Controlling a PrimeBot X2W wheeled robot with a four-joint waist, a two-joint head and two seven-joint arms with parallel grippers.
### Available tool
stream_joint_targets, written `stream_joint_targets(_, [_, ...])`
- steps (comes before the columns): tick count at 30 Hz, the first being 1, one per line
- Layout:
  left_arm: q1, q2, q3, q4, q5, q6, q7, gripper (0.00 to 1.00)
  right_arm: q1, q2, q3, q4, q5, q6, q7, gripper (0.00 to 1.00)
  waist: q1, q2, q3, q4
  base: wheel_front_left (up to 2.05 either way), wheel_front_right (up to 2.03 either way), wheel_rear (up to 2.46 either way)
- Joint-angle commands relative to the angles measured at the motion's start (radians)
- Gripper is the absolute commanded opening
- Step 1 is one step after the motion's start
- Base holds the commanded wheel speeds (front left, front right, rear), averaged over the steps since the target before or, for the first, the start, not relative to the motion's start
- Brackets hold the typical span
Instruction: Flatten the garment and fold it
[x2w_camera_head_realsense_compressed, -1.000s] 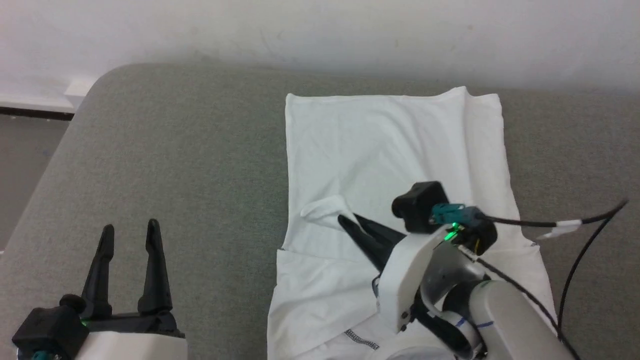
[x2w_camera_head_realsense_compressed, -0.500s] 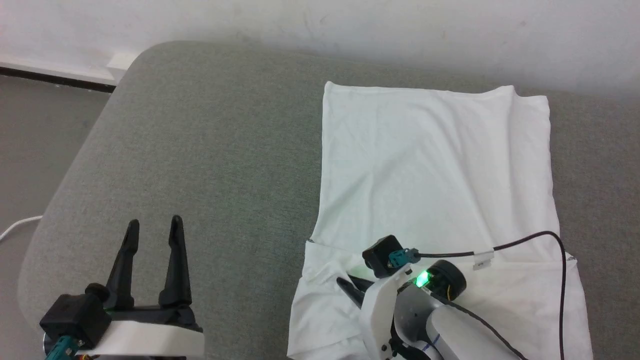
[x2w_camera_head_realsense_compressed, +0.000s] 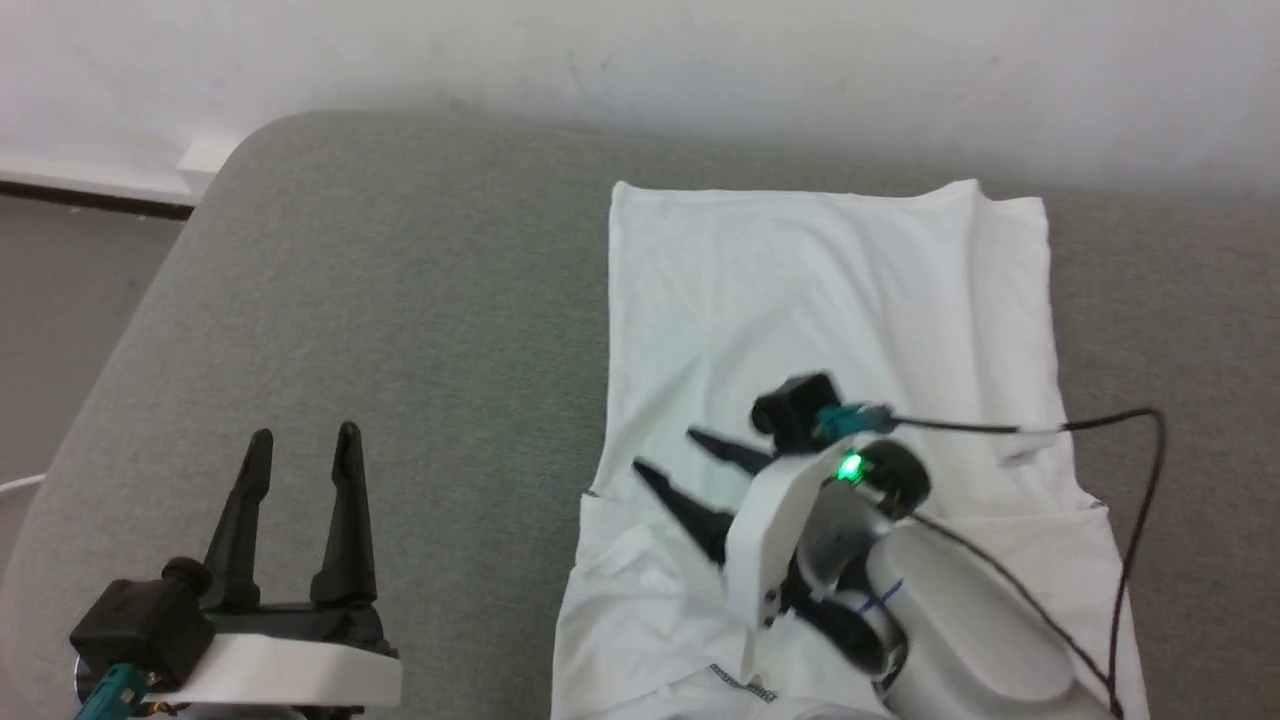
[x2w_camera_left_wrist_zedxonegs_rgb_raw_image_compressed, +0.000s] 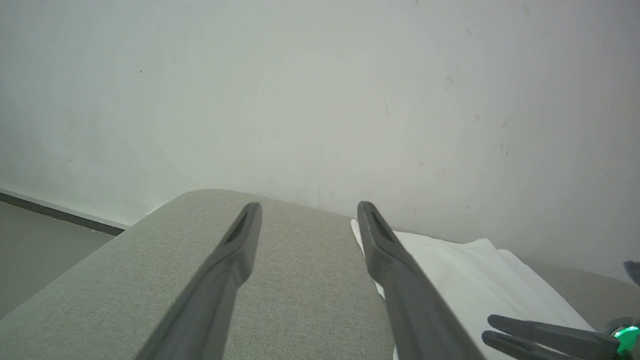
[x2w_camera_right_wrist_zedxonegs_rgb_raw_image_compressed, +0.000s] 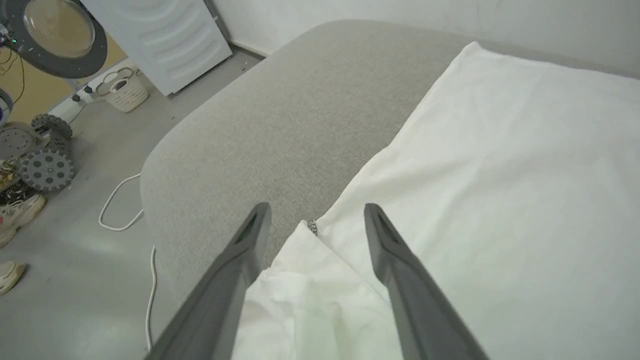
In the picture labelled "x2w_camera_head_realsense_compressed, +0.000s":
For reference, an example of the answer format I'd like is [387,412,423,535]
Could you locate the grey fabric sofa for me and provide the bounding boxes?
[0,110,1280,720]

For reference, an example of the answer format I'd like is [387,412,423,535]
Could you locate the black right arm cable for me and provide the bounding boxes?
[818,403,1169,717]

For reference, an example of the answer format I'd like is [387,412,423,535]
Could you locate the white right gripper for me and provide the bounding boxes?
[632,428,846,633]

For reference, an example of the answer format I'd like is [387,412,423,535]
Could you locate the white wall box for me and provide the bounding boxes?
[178,135,246,179]

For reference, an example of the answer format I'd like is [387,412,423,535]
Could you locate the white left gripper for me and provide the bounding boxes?
[168,421,403,708]

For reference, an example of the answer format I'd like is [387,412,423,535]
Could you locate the dark wall baseboard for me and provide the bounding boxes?
[0,178,196,221]

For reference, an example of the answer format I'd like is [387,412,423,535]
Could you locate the white t-shirt with black stitching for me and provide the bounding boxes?
[550,178,1151,720]

